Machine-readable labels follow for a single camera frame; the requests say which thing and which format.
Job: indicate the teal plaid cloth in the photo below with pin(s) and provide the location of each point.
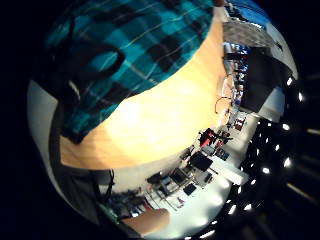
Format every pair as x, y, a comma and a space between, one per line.
156, 36

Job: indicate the the person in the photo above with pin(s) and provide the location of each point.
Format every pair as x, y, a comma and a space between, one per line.
71, 186

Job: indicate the red and black device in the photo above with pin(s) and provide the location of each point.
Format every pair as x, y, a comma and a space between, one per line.
207, 137

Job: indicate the grey patterned panel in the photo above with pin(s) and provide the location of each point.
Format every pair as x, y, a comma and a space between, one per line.
245, 33

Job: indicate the blue board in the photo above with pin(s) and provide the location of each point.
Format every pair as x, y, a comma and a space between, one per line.
250, 11

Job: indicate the small black monitor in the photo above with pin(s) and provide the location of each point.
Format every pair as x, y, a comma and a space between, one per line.
189, 189

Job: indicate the large black panel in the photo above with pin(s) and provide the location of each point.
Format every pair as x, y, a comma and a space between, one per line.
263, 80

